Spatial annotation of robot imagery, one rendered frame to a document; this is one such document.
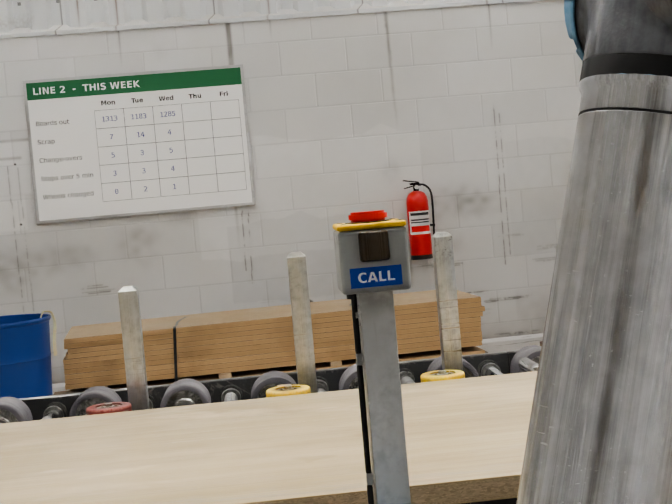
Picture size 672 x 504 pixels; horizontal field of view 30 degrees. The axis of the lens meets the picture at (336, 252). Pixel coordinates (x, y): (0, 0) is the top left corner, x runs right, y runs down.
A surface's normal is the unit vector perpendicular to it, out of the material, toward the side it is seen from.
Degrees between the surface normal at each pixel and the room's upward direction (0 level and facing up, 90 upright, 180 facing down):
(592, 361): 77
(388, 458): 90
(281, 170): 90
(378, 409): 90
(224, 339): 90
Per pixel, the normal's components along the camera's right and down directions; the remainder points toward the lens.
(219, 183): 0.12, 0.04
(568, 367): -0.73, -0.15
